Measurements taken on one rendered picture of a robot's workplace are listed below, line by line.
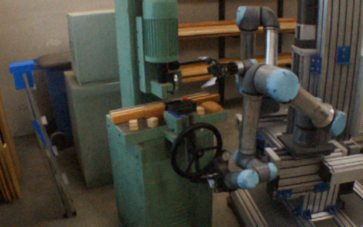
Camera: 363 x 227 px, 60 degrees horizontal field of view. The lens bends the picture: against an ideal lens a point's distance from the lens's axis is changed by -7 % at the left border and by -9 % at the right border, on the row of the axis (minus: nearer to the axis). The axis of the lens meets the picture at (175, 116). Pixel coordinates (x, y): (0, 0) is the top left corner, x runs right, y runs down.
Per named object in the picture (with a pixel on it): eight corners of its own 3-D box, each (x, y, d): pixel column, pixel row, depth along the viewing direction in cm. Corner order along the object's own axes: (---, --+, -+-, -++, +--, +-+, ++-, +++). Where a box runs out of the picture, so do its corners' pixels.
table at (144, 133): (132, 154, 154) (130, 142, 151) (110, 131, 179) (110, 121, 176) (237, 126, 180) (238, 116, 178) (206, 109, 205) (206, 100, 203)
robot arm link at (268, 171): (263, 155, 145) (243, 161, 141) (280, 166, 136) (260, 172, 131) (261, 171, 148) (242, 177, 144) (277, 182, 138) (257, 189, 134)
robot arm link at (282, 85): (329, 108, 156) (260, 57, 127) (354, 118, 143) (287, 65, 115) (318, 130, 157) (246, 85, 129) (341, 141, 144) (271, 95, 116)
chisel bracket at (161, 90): (162, 101, 177) (161, 86, 174) (151, 95, 189) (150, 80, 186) (174, 99, 180) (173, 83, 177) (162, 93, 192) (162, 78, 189)
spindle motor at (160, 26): (153, 65, 164) (151, 1, 153) (140, 59, 179) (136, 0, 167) (185, 60, 172) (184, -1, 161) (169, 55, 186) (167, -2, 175)
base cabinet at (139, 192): (150, 266, 195) (140, 166, 169) (117, 215, 242) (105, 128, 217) (211, 241, 214) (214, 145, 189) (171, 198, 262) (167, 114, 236)
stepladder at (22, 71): (59, 221, 237) (8, 68, 190) (55, 203, 258) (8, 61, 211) (79, 213, 243) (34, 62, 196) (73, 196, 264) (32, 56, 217)
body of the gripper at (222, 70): (219, 63, 166) (238, 60, 171) (209, 63, 173) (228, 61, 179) (220, 78, 167) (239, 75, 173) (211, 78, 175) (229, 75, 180)
